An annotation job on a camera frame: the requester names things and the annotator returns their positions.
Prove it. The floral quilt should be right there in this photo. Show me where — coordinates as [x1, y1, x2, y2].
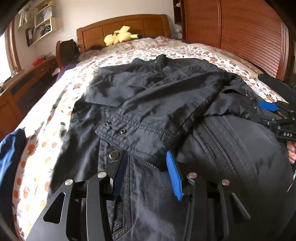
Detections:
[81, 36, 183, 61]

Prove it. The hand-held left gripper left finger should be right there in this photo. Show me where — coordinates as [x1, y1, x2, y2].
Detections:
[25, 149, 129, 241]

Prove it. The dark side shelf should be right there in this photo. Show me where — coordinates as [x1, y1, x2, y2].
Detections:
[173, 0, 182, 25]

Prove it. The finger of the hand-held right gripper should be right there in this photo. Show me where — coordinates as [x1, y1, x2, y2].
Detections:
[253, 113, 296, 126]
[258, 101, 296, 114]

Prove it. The wooden slatted wardrobe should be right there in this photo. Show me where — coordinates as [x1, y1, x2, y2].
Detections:
[179, 0, 289, 79]

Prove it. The dark backpack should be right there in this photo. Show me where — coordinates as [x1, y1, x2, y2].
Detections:
[60, 40, 79, 67]

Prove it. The yellow plush toy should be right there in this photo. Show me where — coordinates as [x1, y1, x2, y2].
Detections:
[104, 26, 139, 46]

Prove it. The wooden headboard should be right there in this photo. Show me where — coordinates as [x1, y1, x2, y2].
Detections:
[76, 14, 171, 52]

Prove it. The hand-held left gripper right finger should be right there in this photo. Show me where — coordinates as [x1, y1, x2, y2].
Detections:
[166, 150, 251, 241]

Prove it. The blue garment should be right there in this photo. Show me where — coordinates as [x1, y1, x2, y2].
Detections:
[0, 127, 27, 230]

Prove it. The person's right hand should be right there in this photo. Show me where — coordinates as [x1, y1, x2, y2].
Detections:
[287, 141, 296, 164]

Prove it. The black coat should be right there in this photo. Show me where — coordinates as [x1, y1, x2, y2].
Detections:
[257, 74, 296, 102]

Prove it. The white wall shelf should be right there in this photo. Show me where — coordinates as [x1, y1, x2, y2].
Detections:
[17, 0, 63, 47]

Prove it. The orange print bed sheet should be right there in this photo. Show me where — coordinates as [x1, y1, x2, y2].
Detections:
[13, 43, 289, 241]

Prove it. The black jacket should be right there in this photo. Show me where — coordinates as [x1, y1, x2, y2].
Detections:
[47, 54, 293, 241]

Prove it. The window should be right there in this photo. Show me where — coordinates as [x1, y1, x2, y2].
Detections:
[0, 22, 21, 84]

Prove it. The wooden desk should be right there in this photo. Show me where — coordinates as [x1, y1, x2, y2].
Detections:
[0, 57, 58, 139]

